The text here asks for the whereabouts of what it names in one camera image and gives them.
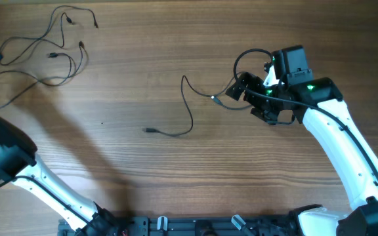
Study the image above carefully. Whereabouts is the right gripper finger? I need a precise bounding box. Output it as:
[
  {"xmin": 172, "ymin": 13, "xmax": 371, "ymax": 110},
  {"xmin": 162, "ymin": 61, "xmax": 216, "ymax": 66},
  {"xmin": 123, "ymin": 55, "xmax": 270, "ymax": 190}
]
[
  {"xmin": 251, "ymin": 108, "xmax": 279, "ymax": 125},
  {"xmin": 225, "ymin": 72, "xmax": 255, "ymax": 101}
]

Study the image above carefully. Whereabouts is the black USB cable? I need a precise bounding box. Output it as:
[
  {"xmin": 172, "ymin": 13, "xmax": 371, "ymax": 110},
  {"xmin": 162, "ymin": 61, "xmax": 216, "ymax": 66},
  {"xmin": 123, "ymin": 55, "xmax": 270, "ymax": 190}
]
[{"xmin": 142, "ymin": 71, "xmax": 252, "ymax": 138}]

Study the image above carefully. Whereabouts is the thin black cable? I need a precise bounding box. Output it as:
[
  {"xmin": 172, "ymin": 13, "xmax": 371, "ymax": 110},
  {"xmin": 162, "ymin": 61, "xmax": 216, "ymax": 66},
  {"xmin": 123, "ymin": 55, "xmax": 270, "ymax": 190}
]
[
  {"xmin": 0, "ymin": 5, "xmax": 99, "ymax": 66},
  {"xmin": 0, "ymin": 12, "xmax": 90, "ymax": 111}
]

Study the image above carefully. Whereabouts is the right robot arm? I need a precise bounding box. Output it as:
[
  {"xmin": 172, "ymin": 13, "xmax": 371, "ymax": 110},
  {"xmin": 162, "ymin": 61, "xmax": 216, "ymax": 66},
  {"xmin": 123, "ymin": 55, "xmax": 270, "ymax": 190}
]
[{"xmin": 226, "ymin": 45, "xmax": 378, "ymax": 235}]

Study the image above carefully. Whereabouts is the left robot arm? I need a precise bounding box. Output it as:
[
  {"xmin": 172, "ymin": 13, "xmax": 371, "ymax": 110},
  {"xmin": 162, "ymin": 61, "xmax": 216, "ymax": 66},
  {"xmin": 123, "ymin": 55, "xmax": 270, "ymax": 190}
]
[{"xmin": 0, "ymin": 117, "xmax": 123, "ymax": 235}]

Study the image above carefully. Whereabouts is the right camera black cable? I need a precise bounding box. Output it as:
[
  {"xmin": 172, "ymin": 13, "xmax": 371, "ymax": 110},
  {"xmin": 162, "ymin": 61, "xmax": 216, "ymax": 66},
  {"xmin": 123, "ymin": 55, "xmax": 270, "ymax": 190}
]
[{"xmin": 233, "ymin": 48, "xmax": 378, "ymax": 224}]

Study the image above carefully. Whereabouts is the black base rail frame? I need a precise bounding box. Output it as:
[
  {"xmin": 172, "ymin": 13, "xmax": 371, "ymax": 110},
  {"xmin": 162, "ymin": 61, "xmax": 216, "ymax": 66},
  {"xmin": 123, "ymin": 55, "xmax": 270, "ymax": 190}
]
[{"xmin": 57, "ymin": 215, "xmax": 303, "ymax": 236}]

